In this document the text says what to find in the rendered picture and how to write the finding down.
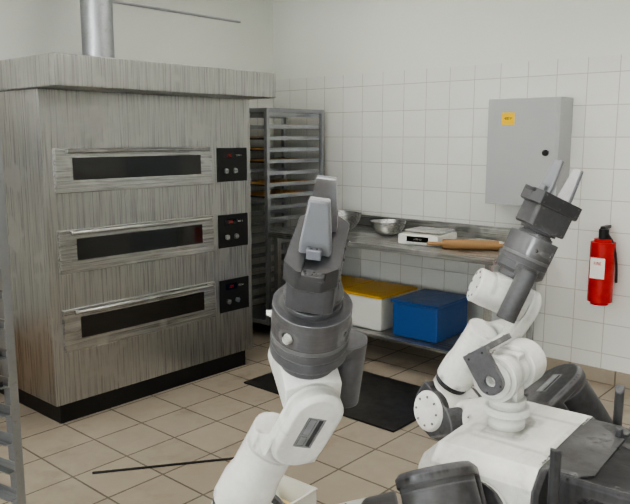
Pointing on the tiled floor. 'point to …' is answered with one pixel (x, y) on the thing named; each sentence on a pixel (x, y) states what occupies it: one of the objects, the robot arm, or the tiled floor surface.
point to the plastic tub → (296, 491)
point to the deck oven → (122, 226)
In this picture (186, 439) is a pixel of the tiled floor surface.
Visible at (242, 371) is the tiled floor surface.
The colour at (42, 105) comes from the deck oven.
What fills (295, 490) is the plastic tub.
